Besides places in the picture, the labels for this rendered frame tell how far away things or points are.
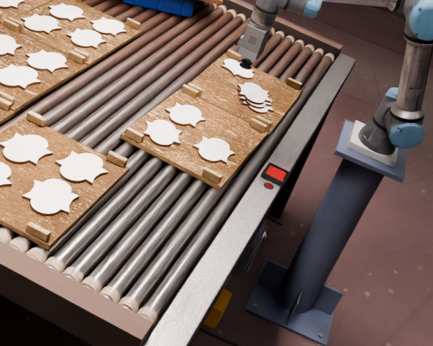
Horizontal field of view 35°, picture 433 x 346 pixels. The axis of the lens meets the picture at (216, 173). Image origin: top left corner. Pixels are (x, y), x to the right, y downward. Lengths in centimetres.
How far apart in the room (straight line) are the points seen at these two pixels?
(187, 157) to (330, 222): 90
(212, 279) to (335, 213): 111
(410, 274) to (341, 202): 107
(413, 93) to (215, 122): 66
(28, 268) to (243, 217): 66
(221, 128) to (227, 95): 24
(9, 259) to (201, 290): 46
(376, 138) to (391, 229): 140
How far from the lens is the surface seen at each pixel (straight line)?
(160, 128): 213
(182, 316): 160
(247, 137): 225
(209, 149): 211
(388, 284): 353
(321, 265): 290
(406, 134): 241
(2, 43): 239
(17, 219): 170
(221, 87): 250
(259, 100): 244
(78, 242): 169
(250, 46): 220
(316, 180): 399
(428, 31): 223
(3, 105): 206
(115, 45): 256
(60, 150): 195
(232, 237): 185
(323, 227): 279
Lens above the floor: 207
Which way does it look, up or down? 34 degrees down
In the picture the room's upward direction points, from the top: 20 degrees clockwise
